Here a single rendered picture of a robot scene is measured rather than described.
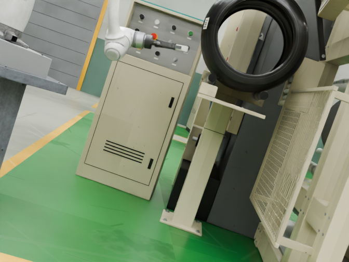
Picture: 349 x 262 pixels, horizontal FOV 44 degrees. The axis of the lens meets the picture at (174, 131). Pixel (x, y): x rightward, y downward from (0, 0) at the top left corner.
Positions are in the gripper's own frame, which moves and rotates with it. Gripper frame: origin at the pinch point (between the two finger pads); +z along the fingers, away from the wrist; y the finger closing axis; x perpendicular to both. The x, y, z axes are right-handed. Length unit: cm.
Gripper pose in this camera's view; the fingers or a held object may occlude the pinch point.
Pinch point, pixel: (181, 48)
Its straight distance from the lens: 240.3
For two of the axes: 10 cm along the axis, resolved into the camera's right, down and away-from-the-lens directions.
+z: 9.8, 1.9, -0.4
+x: -1.9, 9.8, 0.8
